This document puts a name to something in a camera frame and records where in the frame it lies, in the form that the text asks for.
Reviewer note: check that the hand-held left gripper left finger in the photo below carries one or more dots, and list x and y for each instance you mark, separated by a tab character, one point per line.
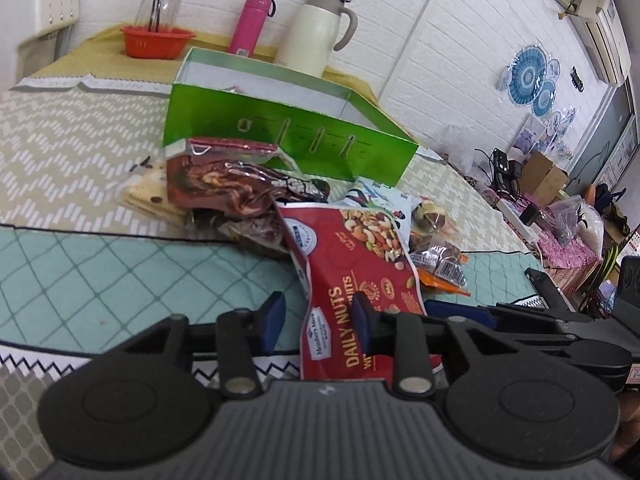
272	321

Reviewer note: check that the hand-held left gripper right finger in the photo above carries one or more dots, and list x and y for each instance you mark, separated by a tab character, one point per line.
360	326

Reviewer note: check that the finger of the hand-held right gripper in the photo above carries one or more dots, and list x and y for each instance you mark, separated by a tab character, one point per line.
575	340
550	292

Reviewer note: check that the red nut snack bag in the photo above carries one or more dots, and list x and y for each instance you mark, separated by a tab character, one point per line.
350	260

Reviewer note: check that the orange snack packet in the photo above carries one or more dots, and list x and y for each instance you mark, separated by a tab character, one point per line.
447	286

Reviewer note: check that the brown chocolate snack bag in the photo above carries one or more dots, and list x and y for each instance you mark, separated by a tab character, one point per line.
225	185

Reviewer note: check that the clear red-topped snack packet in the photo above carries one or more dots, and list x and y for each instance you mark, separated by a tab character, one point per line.
220	146

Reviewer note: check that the green cardboard box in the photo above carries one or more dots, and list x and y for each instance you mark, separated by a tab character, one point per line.
280	125

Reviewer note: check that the person's right forearm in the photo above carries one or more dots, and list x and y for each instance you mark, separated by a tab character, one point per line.
631	425

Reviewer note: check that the pink patterned cloth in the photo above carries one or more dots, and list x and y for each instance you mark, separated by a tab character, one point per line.
570	252

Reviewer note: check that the white power strip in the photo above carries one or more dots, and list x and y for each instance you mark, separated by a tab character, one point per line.
520	222

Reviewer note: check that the dark brown snack packet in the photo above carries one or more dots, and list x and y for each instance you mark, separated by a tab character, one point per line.
250	232

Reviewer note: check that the small brown candy packets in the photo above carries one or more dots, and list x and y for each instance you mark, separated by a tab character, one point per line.
440	257

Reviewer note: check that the brown cardboard boxes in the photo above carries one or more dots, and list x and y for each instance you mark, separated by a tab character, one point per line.
542	177

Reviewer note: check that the round wrapped candy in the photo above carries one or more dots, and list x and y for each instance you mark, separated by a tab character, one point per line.
429	217

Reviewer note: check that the black chargers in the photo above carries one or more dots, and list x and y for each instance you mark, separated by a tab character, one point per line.
505	165

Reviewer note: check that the blue white snack packet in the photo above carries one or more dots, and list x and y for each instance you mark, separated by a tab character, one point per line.
385	192

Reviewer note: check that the clear plastic bag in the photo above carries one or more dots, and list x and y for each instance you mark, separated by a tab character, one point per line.
462	152

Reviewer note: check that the dark chalkboard panel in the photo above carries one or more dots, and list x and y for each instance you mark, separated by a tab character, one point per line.
607	130

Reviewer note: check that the chocolate chip cookie packet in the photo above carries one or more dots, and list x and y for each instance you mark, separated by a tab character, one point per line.
145	195

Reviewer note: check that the white air conditioner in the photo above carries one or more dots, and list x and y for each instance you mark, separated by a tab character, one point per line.
602	25

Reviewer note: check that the cream thermal carafe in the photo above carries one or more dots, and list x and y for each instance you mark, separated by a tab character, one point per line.
310	35

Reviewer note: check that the pink thermos bottle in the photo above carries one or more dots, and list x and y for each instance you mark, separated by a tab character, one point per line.
250	25

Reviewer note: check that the red plastic basket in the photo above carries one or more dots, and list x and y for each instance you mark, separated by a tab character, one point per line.
155	42

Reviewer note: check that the yellow tablecloth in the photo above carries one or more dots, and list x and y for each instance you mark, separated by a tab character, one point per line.
100	67

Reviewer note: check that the small black wall fixture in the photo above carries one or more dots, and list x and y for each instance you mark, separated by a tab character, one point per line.
576	79

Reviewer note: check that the blue decorative wall plates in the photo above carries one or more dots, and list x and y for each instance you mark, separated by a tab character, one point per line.
527	77

